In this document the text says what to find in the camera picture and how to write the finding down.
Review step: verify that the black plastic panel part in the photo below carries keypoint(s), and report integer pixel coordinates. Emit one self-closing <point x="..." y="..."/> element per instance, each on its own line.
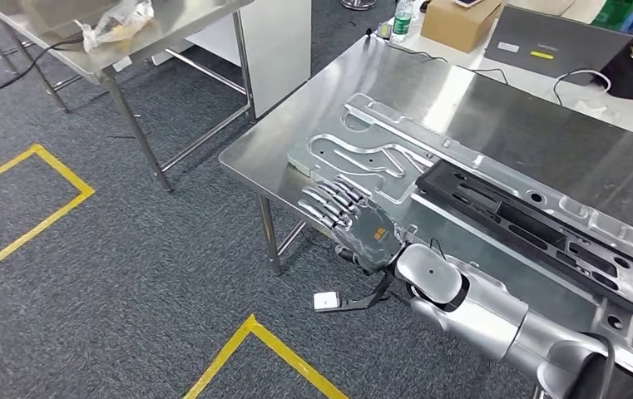
<point x="443" y="187"/>

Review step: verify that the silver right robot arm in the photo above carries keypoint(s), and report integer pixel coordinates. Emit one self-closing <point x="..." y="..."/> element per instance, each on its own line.
<point x="487" y="319"/>

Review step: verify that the stainless steel workbench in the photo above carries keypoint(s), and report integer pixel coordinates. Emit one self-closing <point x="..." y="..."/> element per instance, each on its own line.
<point x="305" y="126"/>

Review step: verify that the aluminium fixture plate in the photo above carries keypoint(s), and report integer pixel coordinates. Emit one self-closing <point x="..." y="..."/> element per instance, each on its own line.
<point x="349" y="160"/>

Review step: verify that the yellow floor tape square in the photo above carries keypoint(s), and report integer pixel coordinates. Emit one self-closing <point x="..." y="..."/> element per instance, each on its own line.
<point x="68" y="184"/>
<point x="272" y="344"/>

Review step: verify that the white cabinet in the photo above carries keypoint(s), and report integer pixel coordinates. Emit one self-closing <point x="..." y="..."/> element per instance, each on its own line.
<point x="277" y="49"/>

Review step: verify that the small grey charger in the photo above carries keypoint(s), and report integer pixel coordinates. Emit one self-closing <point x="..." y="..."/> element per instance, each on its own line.
<point x="384" y="30"/>

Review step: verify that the clear bottle green label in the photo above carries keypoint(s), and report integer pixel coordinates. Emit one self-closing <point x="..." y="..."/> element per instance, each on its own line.
<point x="401" y="22"/>

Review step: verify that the chrome round base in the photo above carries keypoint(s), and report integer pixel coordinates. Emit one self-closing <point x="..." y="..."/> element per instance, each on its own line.
<point x="357" y="4"/>

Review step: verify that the brown cardboard box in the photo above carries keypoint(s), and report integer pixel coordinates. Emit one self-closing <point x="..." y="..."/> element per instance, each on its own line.
<point x="454" y="27"/>

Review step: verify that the stainless steel side table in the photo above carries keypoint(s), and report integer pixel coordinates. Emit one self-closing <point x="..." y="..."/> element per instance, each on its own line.
<point x="173" y="27"/>

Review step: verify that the phone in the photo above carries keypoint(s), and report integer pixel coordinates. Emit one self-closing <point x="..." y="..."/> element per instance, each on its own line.
<point x="467" y="2"/>

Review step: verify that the white desk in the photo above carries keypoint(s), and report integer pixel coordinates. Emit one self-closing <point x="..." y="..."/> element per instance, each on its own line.
<point x="542" y="88"/>

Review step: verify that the crumpled clear plastic bag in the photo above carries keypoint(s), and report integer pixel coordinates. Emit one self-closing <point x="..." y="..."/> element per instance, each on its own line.
<point x="117" y="22"/>

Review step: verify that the grey laptop box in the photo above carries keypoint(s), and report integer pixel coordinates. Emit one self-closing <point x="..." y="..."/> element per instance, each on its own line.
<point x="553" y="44"/>

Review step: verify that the green box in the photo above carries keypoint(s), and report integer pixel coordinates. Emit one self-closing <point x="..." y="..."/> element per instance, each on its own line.
<point x="613" y="14"/>

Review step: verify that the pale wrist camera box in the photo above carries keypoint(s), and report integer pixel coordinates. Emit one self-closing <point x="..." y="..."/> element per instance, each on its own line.
<point x="326" y="301"/>

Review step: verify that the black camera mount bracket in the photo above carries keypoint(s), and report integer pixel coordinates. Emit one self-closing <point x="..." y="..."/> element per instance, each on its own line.
<point x="368" y="300"/>

